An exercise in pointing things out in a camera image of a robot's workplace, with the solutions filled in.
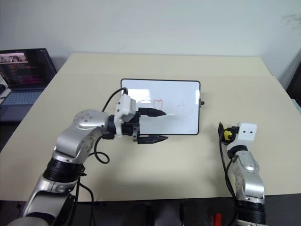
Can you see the dark side desk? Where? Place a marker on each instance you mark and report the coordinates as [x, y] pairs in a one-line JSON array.
[[7, 128]]

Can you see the grey robot shoulder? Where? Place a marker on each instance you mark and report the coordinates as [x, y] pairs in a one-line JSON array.
[[28, 221]]

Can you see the black computer mouse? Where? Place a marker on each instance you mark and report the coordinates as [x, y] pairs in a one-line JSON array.
[[2, 89]]

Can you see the white whiteboard with black frame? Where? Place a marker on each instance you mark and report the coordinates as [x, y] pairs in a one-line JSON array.
[[164, 91]]

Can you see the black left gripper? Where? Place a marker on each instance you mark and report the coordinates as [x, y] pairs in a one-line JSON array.
[[136, 127]]

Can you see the black whiteboard side clip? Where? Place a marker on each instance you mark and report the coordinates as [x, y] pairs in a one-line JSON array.
[[201, 103]]

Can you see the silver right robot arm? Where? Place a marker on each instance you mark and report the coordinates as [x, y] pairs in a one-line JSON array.
[[249, 179]]

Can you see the red object under table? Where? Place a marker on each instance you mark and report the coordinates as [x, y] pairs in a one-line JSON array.
[[216, 219]]

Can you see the black chair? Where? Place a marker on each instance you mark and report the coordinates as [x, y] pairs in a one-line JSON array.
[[296, 84]]

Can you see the open laptop with blue keyboard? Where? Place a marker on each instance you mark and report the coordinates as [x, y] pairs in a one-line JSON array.
[[23, 70]]

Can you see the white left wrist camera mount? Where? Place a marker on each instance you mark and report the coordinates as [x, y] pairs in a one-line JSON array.
[[124, 106]]

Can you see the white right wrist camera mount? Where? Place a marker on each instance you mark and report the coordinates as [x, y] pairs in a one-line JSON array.
[[245, 135]]

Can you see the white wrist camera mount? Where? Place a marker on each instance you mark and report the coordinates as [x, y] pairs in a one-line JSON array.
[[245, 135], [124, 106]]

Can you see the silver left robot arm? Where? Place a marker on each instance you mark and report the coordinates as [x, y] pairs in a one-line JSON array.
[[87, 122]]

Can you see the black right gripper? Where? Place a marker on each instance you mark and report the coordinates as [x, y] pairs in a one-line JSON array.
[[235, 130]]

